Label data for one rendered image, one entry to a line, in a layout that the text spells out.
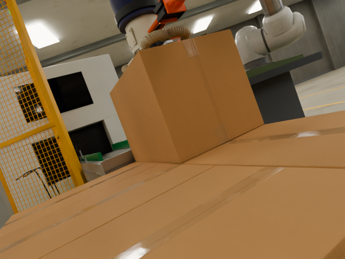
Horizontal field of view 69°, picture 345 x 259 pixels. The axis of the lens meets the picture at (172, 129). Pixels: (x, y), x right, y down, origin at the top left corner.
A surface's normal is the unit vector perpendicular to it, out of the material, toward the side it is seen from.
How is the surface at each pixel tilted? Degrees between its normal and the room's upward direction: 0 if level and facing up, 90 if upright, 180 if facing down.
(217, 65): 90
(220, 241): 0
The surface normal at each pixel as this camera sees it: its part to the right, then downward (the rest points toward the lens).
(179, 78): 0.39, -0.11
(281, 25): -0.17, 0.55
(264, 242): -0.36, -0.93
